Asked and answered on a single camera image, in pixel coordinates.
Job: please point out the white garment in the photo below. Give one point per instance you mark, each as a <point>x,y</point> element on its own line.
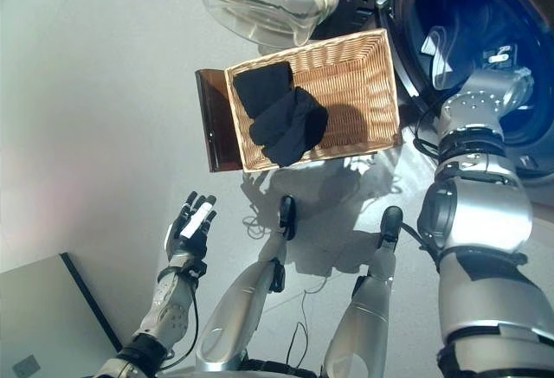
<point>439,71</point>

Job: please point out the beige washer base plinth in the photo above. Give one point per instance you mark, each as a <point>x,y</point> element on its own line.
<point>541,205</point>

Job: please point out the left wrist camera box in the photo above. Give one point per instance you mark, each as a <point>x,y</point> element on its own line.
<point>197,270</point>

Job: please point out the silver robot leg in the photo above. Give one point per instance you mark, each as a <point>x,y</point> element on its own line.
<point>368,309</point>
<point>238,304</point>

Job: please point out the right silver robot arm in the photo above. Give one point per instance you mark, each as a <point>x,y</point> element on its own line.
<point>485,222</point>

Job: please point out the grey front-loading washing machine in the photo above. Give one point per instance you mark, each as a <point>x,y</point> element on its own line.
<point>536,157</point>

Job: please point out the left silver robot leg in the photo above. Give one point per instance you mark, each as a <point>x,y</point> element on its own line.
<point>238,304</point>

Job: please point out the grey robot torso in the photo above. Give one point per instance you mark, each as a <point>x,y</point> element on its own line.
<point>246,371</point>

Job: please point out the grey wall socket plate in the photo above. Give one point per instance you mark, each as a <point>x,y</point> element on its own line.
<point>26,366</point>

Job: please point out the round glass washer door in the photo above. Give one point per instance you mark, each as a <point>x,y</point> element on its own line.
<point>268,1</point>

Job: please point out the black baseboard strip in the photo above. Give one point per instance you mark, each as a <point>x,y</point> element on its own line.
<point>91,300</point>

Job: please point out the right silver robot leg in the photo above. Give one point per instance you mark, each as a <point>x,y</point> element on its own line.
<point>368,309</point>

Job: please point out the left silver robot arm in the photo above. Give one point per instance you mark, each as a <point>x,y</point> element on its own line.
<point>169,309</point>

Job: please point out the black garment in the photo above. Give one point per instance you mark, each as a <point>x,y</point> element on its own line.
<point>290,131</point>
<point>259,88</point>

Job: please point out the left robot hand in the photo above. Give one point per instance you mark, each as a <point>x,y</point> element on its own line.
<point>190,239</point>

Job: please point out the folded black garment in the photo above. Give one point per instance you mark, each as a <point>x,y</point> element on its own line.
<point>259,88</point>

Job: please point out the large wicker laundry basket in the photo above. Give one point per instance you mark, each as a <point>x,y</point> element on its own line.
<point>355,84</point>

